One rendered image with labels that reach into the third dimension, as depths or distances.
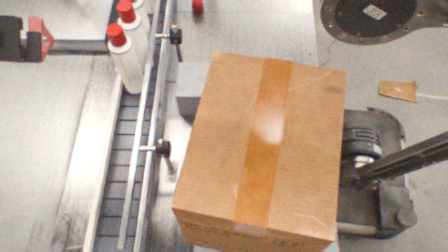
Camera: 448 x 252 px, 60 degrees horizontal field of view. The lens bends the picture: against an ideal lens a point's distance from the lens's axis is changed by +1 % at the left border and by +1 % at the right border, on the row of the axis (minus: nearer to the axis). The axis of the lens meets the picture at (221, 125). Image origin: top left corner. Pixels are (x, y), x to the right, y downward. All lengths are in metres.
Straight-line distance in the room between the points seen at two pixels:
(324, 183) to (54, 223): 0.60
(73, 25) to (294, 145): 0.75
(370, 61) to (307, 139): 1.63
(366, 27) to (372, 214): 0.90
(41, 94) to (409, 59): 1.83
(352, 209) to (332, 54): 0.95
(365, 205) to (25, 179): 1.15
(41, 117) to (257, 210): 0.67
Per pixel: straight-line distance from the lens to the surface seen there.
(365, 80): 2.15
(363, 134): 1.49
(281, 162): 0.61
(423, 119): 2.13
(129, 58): 0.87
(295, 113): 0.65
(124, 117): 0.95
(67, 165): 0.99
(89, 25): 1.15
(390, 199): 1.57
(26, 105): 1.12
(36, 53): 0.66
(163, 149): 0.79
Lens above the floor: 1.68
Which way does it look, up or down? 62 degrees down
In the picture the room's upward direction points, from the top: 2 degrees counter-clockwise
